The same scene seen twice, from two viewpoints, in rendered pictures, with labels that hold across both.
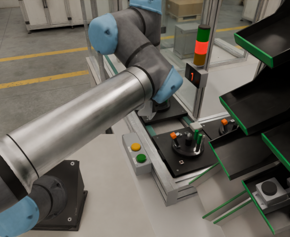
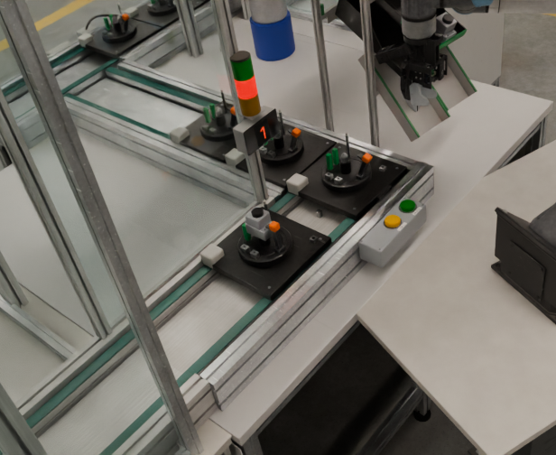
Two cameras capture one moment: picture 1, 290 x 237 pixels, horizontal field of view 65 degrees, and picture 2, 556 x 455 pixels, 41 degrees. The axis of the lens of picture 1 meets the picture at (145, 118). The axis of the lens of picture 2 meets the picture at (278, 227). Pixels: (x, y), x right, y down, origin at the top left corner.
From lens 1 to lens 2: 2.01 m
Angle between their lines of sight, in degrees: 79
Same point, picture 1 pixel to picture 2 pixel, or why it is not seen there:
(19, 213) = not seen: outside the picture
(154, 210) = (449, 199)
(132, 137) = (375, 236)
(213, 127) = (280, 170)
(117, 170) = (427, 261)
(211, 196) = (420, 120)
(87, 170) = (461, 292)
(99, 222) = not seen: hidden behind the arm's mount
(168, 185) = (423, 169)
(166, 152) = (375, 189)
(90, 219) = not seen: hidden behind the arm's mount
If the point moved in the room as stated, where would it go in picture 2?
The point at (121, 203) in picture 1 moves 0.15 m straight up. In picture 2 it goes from (470, 228) to (471, 185)
